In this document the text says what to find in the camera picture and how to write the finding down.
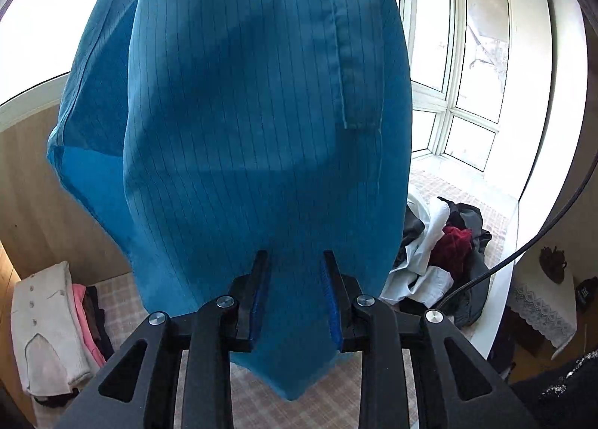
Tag black cup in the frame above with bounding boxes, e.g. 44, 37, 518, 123
574, 277, 598, 314

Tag white framed window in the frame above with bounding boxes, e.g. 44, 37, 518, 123
385, 0, 528, 173

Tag blue pinstriped garment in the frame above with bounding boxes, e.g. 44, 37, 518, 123
46, 0, 414, 402

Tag dark grey jacket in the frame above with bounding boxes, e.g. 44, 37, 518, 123
438, 198, 494, 330

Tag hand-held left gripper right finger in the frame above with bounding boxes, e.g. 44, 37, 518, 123
321, 249, 543, 429

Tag dark folded garment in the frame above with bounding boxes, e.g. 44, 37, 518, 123
84, 286, 115, 359

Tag pink folded garment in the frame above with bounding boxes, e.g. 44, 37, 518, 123
71, 284, 106, 367

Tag cream buttoned folded sweater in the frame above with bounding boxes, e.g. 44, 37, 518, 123
10, 262, 94, 399

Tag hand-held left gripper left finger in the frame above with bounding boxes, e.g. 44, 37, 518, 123
53, 249, 272, 429

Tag white crumpled shirt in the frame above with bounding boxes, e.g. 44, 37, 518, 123
380, 193, 457, 309

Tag black cable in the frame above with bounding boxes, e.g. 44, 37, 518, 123
437, 149, 598, 313

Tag white lace tablecloth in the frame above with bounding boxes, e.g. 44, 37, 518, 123
509, 251, 578, 348

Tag person's dark sparkly clothing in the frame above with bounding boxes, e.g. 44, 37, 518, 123
511, 349, 598, 429

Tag dark red garment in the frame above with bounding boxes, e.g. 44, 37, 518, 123
430, 225, 474, 274

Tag dark brown ornament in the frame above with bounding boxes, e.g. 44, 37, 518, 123
539, 246, 569, 283

